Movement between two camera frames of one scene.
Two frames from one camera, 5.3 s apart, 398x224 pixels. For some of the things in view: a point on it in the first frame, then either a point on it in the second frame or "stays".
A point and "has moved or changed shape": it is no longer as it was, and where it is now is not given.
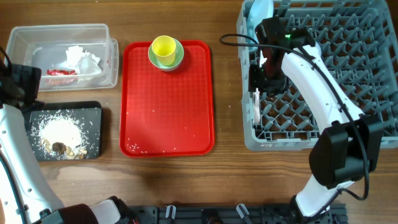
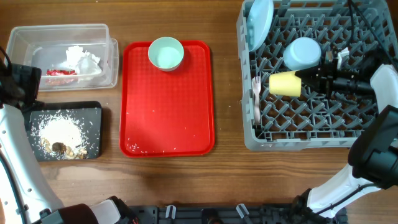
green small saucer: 179,56 stays
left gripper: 27,76 stays
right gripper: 254,81 → 323,73
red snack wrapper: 61,72 stays
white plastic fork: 257,106 stays
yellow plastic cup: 164,48 has moved or changed shape
